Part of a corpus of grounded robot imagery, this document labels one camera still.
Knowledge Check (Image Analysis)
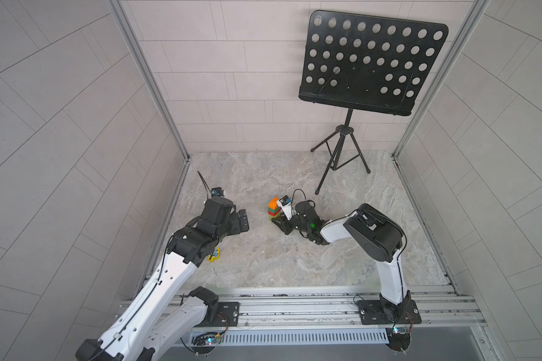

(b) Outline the orange curved lego brick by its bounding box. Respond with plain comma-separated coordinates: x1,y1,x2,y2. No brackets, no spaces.
268,197,279,209

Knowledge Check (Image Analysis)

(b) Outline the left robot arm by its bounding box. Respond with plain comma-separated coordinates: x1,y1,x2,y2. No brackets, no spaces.
75,196,249,360

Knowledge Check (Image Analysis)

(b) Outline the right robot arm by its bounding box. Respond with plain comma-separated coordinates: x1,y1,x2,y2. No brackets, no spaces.
268,196,408,311

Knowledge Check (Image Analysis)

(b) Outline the yellow sticker on table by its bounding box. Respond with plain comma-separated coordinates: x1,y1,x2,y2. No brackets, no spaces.
207,247,221,263

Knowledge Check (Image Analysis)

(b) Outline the left circuit board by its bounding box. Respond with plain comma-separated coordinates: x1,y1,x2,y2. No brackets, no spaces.
191,332,222,355

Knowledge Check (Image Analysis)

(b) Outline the circuit board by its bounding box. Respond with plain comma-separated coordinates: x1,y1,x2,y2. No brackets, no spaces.
385,326,411,353
191,332,222,355

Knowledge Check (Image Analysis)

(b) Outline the right circuit board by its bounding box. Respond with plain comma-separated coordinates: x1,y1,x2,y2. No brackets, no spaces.
385,326,411,353

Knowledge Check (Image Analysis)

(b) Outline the black music stand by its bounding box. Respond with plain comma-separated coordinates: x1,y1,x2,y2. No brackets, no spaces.
298,10,450,171

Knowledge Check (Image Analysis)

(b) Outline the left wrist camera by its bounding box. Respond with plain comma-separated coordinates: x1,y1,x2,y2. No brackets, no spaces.
211,187,224,197

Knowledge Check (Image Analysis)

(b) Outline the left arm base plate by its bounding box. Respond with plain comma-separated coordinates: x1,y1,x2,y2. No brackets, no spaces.
197,302,240,328

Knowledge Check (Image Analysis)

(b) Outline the aluminium rail frame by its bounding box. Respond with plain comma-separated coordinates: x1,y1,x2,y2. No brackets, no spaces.
166,285,499,360

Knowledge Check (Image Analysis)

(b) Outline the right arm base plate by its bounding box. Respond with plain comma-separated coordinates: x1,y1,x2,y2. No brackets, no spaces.
353,293,422,326

